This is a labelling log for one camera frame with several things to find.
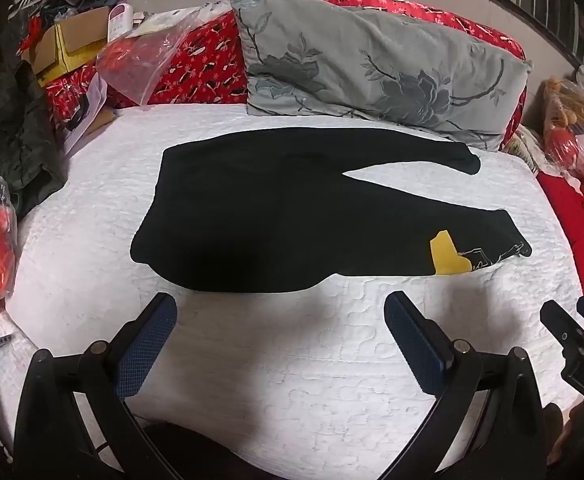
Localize red cushion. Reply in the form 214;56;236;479
536;170;584;301

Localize red printed quilt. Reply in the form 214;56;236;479
42;0;527;146

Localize white patterned cloth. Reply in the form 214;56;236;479
132;1;237;37

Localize white quilted bed cover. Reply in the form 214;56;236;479
0;102;584;480

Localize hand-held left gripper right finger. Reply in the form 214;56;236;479
379;291;547;480

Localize grey floral pillow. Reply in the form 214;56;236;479
230;0;533;153

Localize dark green jacket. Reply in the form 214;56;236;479
0;60;68;211

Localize cardboard box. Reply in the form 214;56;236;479
31;6;110;86

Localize clear plastic bag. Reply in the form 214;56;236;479
96;19;207;107

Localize black pants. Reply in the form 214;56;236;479
130;127;532;295

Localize white paper bag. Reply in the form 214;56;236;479
62;75;118;156

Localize white and pink bottle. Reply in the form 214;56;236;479
106;2;134;43

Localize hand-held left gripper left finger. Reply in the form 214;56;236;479
14;292;183;480

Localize stuffed toy in plastic bag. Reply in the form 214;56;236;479
542;75;584;201

